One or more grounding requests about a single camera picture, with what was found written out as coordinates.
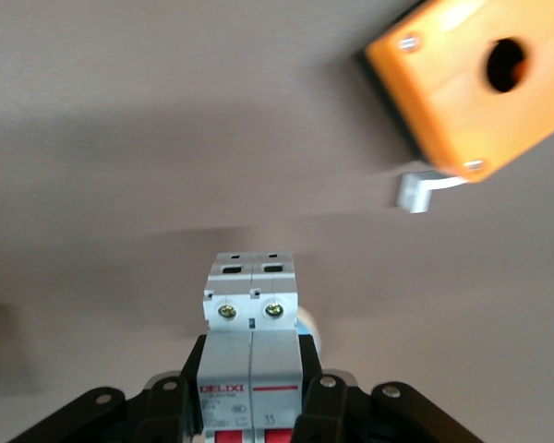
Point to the white red circuit breaker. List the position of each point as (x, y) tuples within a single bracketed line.
[(249, 350)]

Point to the orange button box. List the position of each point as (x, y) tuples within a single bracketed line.
[(471, 83)]

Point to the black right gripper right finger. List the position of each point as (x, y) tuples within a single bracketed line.
[(341, 406)]

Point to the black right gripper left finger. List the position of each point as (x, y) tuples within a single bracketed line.
[(166, 410)]

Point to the white curved plastic bracket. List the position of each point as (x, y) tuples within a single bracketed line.
[(415, 191)]

